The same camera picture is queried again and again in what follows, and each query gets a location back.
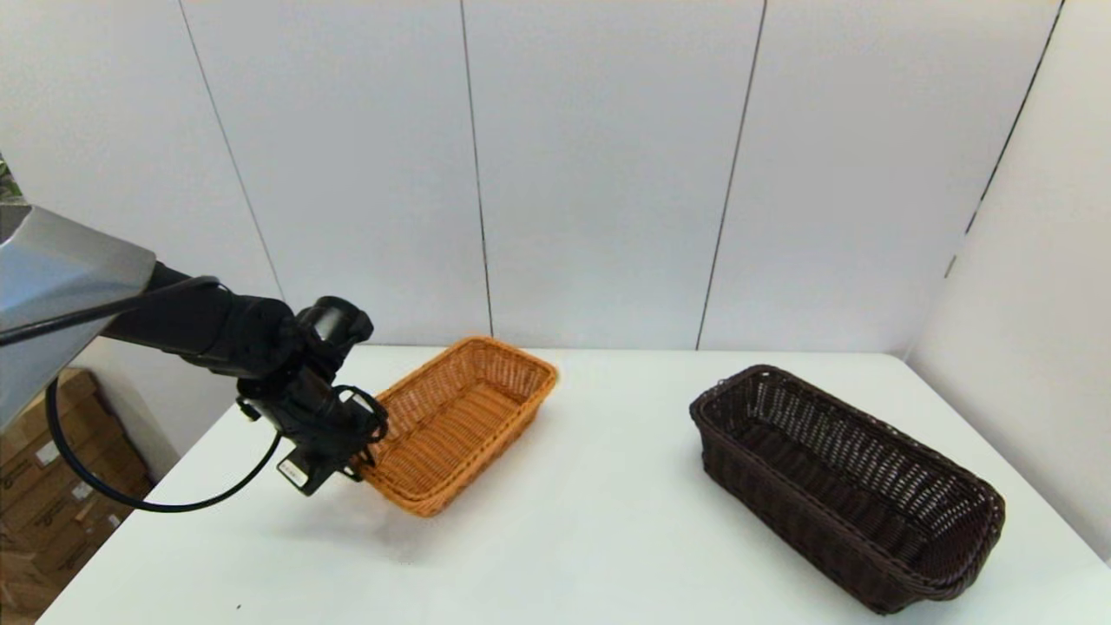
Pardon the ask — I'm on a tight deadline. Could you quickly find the orange wicker basket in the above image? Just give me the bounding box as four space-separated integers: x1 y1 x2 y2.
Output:
352 336 559 518

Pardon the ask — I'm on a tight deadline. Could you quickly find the dark brown wicker basket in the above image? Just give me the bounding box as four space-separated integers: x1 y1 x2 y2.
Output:
689 365 1006 615

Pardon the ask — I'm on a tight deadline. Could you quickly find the brown cardboard box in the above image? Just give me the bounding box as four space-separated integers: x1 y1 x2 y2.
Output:
0 369 122 513
0 482 157 600
0 438 144 556
0 547 62 625

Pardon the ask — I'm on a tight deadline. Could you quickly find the black labelled wrist camera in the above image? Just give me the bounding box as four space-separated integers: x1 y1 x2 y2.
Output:
276 447 357 497

